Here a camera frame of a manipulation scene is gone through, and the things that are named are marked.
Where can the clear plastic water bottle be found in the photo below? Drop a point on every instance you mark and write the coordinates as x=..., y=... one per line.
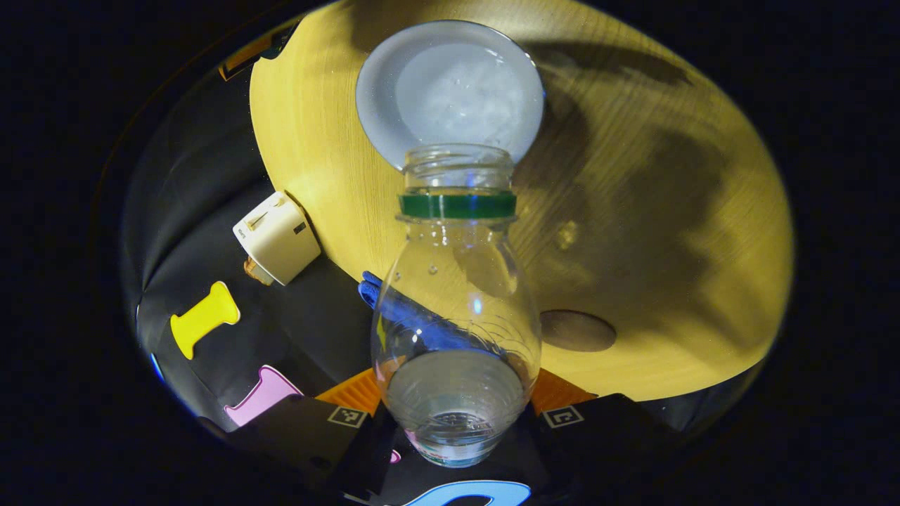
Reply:
x=457, y=281

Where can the blue folded towel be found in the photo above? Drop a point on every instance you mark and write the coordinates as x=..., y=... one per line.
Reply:
x=369, y=289

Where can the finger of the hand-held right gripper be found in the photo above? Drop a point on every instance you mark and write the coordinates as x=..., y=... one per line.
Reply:
x=246, y=60

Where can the black backdrop cloth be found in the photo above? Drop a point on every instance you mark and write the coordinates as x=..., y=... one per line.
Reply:
x=211, y=183

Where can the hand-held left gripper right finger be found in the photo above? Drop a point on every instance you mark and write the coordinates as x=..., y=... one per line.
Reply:
x=605, y=439

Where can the toasted bread slice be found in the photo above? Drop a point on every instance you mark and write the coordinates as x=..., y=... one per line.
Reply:
x=254, y=269

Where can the blue ceramic teacup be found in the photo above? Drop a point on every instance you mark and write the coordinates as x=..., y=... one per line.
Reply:
x=450, y=77

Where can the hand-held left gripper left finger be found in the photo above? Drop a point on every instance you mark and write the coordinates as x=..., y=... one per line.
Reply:
x=309, y=436

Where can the white toaster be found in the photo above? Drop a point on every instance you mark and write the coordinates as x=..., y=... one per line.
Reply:
x=278, y=239

